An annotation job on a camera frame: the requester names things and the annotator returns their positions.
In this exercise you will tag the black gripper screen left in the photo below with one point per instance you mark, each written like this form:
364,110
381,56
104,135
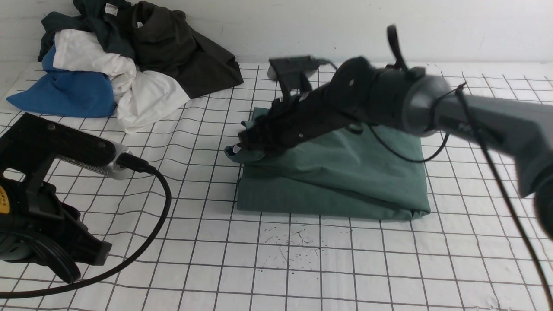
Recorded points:
61,223

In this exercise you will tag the black gripper screen right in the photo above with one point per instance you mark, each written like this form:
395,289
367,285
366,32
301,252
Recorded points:
335,105

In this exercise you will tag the green long sleeve shirt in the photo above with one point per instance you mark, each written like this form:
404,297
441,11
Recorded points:
339,174

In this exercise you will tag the blue shirt in pile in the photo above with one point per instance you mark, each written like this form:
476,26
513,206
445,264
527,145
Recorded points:
78,94

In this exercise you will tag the white shirt in pile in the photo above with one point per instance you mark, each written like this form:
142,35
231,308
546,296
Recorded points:
142,98

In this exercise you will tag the dark olive shirt in pile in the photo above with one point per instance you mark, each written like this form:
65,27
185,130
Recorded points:
165,43

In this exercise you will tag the dark teal shirt in pile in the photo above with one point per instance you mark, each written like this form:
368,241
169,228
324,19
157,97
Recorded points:
95,16

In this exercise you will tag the white grid pattern tablecloth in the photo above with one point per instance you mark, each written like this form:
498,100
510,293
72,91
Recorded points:
467,255

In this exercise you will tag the wrist camera screen left arm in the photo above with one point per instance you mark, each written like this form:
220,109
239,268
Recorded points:
32,143

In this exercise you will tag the wrist camera screen arm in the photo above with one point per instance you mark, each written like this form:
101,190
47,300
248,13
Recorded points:
292,73
32,143

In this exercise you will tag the wrist camera screen right arm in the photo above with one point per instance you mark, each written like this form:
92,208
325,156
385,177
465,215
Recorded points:
292,73

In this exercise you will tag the black cable screen right arm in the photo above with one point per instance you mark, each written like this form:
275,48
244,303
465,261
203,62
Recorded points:
497,172

